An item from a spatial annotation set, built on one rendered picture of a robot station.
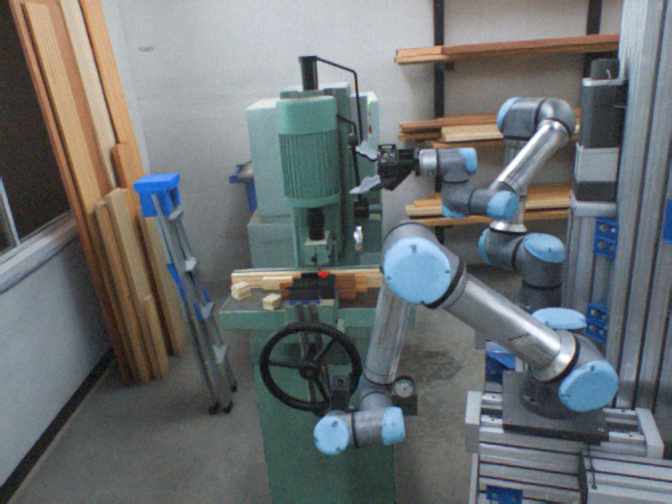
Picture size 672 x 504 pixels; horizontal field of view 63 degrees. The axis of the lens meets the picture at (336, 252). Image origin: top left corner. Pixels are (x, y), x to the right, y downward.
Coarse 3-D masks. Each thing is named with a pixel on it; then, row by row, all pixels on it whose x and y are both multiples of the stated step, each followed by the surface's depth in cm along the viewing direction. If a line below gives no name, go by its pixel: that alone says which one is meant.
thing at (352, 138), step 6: (348, 138) 151; (354, 138) 151; (348, 144) 152; (354, 144) 151; (354, 150) 156; (354, 156) 158; (354, 162) 161; (354, 168) 164; (360, 198) 178; (354, 204) 184; (360, 204) 182; (366, 204) 183; (354, 210) 184; (360, 210) 183; (366, 210) 183; (354, 216) 185; (360, 216) 184; (366, 216) 184
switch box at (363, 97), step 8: (352, 96) 186; (360, 96) 186; (352, 104) 187; (360, 104) 187; (352, 112) 188; (352, 120) 189; (368, 120) 190; (352, 128) 190; (368, 128) 190; (368, 136) 190
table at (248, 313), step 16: (256, 288) 185; (368, 288) 179; (224, 304) 175; (240, 304) 174; (256, 304) 174; (352, 304) 169; (368, 304) 168; (224, 320) 171; (240, 320) 170; (256, 320) 170; (272, 320) 169; (352, 320) 167; (368, 320) 167; (288, 336) 160
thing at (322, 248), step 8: (328, 232) 182; (312, 240) 176; (320, 240) 175; (328, 240) 178; (312, 248) 172; (320, 248) 172; (328, 248) 173; (320, 256) 173; (328, 256) 174; (312, 264) 174; (320, 264) 174
